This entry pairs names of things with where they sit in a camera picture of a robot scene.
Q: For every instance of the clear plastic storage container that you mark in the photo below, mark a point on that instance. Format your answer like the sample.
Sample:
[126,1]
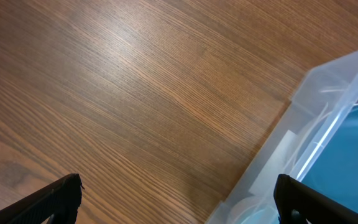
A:
[318,107]

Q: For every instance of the light blue bowl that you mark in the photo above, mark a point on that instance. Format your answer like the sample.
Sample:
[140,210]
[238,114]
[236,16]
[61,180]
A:
[253,210]

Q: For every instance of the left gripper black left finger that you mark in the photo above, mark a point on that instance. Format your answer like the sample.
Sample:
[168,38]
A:
[57,203]

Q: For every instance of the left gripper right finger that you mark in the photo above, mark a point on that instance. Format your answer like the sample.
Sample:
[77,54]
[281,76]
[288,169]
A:
[298,204]

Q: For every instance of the white label in container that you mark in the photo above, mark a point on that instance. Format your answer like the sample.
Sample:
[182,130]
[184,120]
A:
[267,176]

